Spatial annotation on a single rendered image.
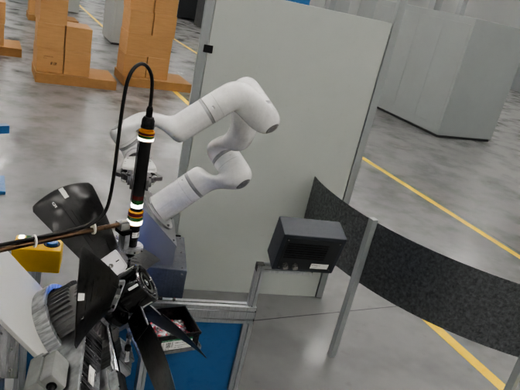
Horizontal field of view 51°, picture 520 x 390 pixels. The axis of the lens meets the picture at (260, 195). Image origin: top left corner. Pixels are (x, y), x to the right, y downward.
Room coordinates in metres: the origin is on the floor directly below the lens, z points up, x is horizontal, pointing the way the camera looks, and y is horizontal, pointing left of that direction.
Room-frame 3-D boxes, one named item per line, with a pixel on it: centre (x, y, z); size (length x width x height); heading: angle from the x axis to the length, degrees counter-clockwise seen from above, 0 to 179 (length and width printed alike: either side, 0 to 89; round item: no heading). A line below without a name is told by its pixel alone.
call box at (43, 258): (1.67, 0.73, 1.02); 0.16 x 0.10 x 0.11; 107
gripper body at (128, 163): (1.52, 0.37, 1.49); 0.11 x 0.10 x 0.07; 17
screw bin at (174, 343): (1.65, 0.23, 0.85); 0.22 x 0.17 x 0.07; 122
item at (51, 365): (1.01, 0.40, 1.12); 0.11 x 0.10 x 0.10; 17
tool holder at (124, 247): (1.41, 0.34, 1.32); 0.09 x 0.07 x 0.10; 142
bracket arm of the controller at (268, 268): (1.94, -0.16, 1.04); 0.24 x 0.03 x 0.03; 107
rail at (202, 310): (1.79, 0.35, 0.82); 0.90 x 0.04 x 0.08; 107
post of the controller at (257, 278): (1.91, -0.06, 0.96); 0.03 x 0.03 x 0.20; 17
